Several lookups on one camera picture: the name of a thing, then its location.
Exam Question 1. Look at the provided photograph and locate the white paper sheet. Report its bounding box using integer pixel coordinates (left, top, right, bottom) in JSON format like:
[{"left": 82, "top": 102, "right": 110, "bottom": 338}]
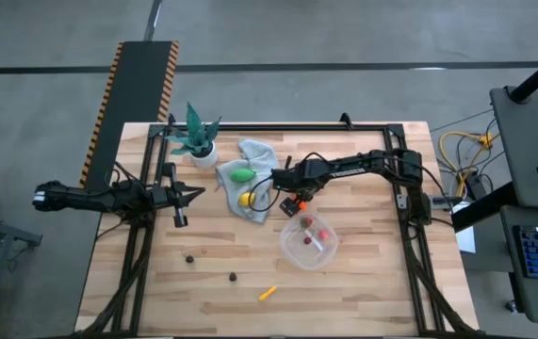
[{"left": 453, "top": 201, "right": 478, "bottom": 255}]

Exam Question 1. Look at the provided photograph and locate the clear plastic tupperware container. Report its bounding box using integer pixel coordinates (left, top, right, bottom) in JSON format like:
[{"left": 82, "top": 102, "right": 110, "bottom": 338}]
[{"left": 278, "top": 211, "right": 340, "bottom": 272}]

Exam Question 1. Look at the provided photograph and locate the black aluminium table frame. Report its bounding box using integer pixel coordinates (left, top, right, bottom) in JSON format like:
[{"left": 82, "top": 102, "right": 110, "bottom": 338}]
[{"left": 74, "top": 112, "right": 482, "bottom": 339}]

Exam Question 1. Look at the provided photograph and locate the yellow cable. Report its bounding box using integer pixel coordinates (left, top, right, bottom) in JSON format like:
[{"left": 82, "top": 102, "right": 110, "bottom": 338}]
[{"left": 438, "top": 131, "right": 501, "bottom": 200}]

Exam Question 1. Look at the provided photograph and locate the grey desk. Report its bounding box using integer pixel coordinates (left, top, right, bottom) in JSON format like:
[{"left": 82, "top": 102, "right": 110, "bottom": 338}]
[
  {"left": 489, "top": 86, "right": 538, "bottom": 211},
  {"left": 498, "top": 203, "right": 538, "bottom": 327}
]

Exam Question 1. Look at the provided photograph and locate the green toy mango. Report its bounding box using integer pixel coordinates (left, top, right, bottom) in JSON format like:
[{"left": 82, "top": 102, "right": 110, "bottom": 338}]
[{"left": 228, "top": 168, "right": 258, "bottom": 185}]

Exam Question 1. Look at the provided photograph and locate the snake plant in white pot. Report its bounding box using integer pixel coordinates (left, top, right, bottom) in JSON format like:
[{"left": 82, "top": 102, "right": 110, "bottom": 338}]
[{"left": 164, "top": 102, "right": 223, "bottom": 170}]

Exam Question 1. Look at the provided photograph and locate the grey waffle cloth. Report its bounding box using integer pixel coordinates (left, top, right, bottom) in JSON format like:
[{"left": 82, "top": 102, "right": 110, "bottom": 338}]
[{"left": 215, "top": 137, "right": 281, "bottom": 225}]

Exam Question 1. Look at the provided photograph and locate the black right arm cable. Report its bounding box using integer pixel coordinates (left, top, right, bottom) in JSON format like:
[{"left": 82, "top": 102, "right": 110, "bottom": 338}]
[{"left": 248, "top": 174, "right": 284, "bottom": 214}]

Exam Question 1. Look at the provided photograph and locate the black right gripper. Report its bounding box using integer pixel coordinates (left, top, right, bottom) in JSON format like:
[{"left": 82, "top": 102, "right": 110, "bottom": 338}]
[{"left": 271, "top": 155, "right": 319, "bottom": 218}]

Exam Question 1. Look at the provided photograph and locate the black mat with hazard stripes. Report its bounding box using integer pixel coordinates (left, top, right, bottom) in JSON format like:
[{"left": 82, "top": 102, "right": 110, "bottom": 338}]
[{"left": 78, "top": 40, "right": 181, "bottom": 190}]

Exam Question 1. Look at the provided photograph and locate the grey lower desk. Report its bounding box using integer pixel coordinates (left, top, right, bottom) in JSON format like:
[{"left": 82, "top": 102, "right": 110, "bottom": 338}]
[{"left": 498, "top": 203, "right": 538, "bottom": 327}]

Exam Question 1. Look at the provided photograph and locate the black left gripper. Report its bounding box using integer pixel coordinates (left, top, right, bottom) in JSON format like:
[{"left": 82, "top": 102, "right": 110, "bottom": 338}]
[{"left": 150, "top": 161, "right": 206, "bottom": 230}]

